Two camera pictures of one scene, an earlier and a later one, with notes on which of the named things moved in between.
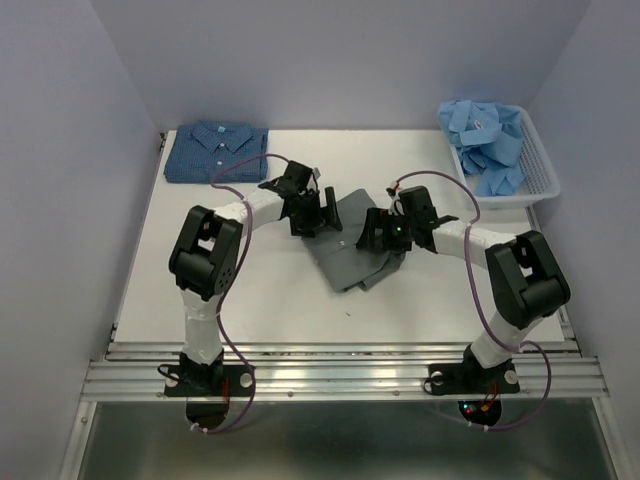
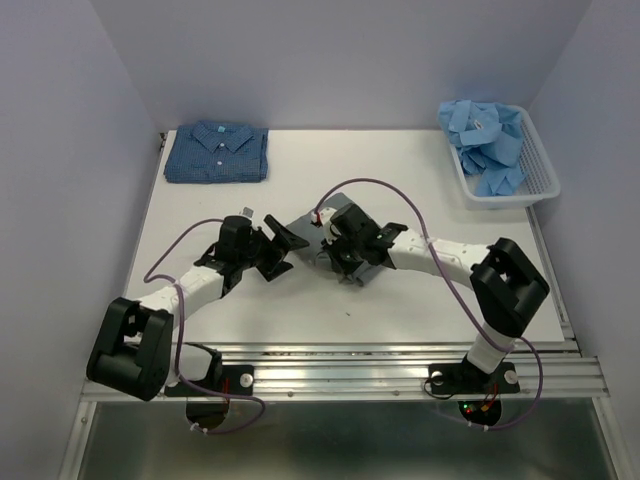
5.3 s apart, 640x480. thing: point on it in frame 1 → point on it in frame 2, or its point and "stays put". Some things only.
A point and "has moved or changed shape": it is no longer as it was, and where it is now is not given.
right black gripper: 375,218 → 332,250
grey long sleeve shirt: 341,263 has moved or changed shape
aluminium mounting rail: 343,370 stays put
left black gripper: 304,227 → 282,242
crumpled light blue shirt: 489,139 stays put
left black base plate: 208,381 stays put
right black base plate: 472,379 stays put
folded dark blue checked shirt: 198,151 stays put
